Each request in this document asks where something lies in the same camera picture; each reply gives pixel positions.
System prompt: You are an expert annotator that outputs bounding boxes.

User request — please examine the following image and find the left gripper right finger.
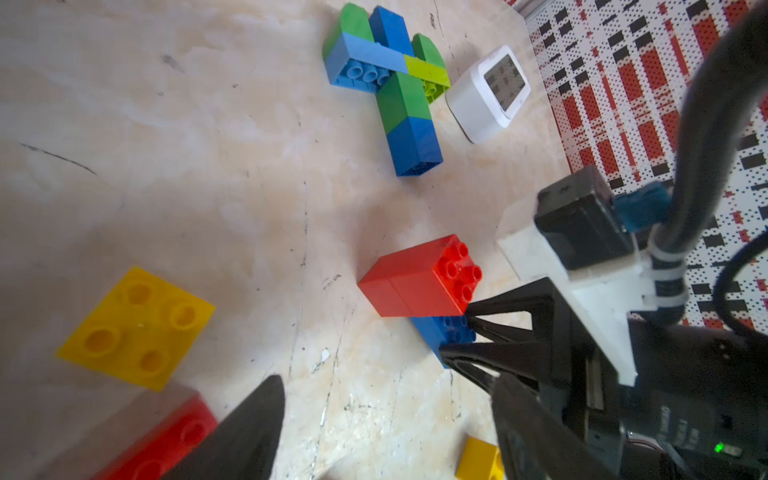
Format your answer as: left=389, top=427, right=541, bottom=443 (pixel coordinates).
left=490, top=374, right=616, bottom=479

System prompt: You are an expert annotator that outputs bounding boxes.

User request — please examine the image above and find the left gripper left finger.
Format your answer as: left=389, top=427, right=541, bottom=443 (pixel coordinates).
left=163, top=375, right=286, bottom=479

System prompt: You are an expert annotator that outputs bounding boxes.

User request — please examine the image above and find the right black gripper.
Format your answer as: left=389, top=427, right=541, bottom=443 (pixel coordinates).
left=439, top=278, right=767, bottom=479

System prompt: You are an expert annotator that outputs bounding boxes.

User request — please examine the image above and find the red small lego brick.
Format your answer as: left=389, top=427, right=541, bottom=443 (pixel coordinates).
left=395, top=233, right=484, bottom=318

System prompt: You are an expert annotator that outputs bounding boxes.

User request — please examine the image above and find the red square lego brick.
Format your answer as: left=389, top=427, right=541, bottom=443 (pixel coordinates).
left=358, top=242, right=443, bottom=317

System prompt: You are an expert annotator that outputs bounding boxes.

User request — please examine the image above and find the lime green long lego brick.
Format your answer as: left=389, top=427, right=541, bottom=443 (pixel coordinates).
left=404, top=55, right=451, bottom=104

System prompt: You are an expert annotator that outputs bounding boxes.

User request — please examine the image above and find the green curved lego brick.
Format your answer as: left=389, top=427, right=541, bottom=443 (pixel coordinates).
left=322, top=2, right=374, bottom=59
left=411, top=33, right=445, bottom=69

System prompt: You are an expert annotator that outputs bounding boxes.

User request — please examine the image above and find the light blue long lego brick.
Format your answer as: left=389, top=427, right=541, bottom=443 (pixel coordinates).
left=324, top=33, right=408, bottom=93

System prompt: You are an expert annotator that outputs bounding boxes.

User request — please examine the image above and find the blue square lego brick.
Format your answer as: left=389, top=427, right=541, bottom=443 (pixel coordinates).
left=369, top=6, right=414, bottom=56

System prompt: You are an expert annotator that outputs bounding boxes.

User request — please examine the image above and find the green square lego brick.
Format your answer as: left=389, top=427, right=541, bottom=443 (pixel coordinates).
left=376, top=72, right=432, bottom=134

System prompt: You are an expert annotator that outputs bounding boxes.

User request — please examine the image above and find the yellow square lego brick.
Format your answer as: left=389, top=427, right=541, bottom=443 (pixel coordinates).
left=455, top=436, right=505, bottom=480

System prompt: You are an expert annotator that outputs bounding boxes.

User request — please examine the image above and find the red long lego brick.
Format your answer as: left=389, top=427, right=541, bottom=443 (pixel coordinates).
left=93, top=394, right=218, bottom=480

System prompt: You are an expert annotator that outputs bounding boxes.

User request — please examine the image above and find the yellow tall lego brick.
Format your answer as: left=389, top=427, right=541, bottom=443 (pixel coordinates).
left=56, top=267, right=215, bottom=391

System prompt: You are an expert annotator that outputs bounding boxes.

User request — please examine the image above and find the white digital clock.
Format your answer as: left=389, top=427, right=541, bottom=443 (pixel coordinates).
left=446, top=45, right=531, bottom=144

